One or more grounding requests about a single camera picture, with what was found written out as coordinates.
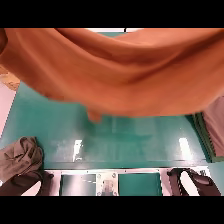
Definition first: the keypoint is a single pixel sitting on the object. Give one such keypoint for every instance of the orange shirt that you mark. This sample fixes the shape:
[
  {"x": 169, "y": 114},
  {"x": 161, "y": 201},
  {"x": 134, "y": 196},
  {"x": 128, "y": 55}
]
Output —
[{"x": 133, "y": 76}]

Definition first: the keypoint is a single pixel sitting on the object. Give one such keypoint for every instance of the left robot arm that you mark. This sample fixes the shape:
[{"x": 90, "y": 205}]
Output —
[{"x": 20, "y": 182}]

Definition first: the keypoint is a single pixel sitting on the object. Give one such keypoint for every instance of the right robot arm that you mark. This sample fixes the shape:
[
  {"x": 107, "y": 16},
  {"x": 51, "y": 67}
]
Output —
[{"x": 203, "y": 184}]

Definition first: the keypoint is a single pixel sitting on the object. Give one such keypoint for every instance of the olive green garment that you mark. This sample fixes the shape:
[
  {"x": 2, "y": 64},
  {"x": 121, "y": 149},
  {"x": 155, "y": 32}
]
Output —
[{"x": 20, "y": 156}]

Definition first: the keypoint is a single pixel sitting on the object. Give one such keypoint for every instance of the mauve garment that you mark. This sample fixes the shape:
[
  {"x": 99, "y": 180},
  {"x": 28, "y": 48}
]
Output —
[{"x": 216, "y": 130}]

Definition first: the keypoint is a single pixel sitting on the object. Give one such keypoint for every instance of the silver frame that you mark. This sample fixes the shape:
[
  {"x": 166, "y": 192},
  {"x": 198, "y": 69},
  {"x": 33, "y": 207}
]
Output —
[{"x": 105, "y": 185}]

